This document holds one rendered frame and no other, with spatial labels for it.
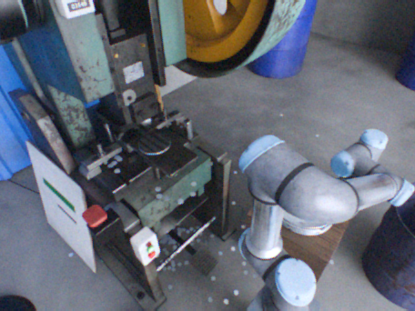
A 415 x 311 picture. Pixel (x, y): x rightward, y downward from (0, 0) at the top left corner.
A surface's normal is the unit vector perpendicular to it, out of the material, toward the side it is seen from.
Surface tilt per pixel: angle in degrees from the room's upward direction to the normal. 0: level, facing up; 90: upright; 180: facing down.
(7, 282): 0
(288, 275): 8
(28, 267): 0
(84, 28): 90
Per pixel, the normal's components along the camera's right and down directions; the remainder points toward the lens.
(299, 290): 0.05, -0.64
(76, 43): 0.73, 0.47
